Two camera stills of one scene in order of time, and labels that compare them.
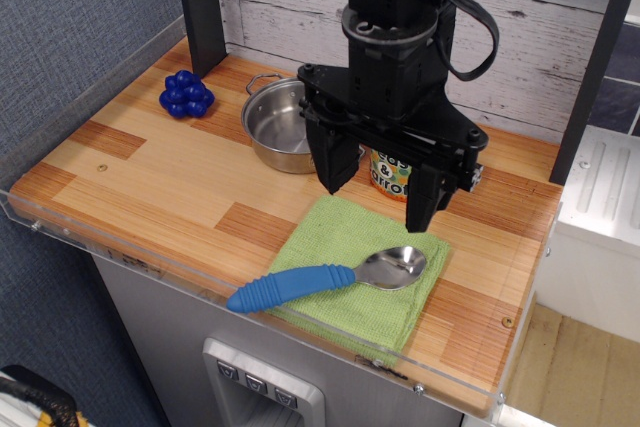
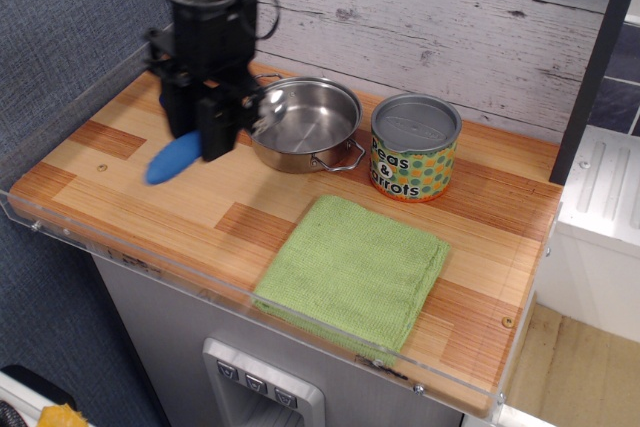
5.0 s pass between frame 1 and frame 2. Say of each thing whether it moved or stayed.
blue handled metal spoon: moved
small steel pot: stayed
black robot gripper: moved
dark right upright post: stayed
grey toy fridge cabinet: stayed
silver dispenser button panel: stayed
